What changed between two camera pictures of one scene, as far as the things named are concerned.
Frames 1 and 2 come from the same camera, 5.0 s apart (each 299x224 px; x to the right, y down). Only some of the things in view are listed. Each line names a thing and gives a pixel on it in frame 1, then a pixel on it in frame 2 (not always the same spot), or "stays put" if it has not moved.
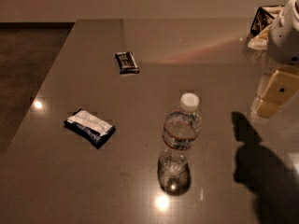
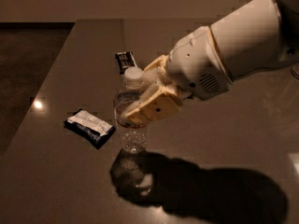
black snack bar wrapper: (127, 63) stays put
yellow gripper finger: (281, 87) to (163, 102)
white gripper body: (285, 37) to (196, 63)
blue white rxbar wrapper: (91, 127) stays put
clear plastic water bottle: (180, 132) to (133, 135)
